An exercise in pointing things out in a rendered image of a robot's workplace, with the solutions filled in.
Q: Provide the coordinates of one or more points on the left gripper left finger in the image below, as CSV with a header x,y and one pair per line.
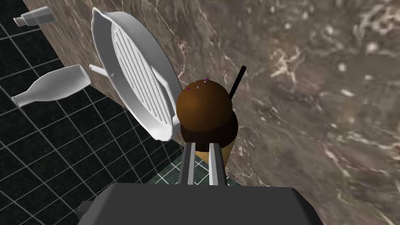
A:
x,y
188,165

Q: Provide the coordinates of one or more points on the white grill pan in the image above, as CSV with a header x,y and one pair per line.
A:
x,y
134,72

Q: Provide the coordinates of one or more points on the white bottle with long neck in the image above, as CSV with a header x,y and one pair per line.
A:
x,y
53,86

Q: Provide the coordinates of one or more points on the brown cupcake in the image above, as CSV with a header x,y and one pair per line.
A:
x,y
206,112

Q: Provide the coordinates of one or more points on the black stick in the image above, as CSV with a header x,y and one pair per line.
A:
x,y
237,82

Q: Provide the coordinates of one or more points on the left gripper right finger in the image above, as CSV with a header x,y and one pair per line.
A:
x,y
215,165

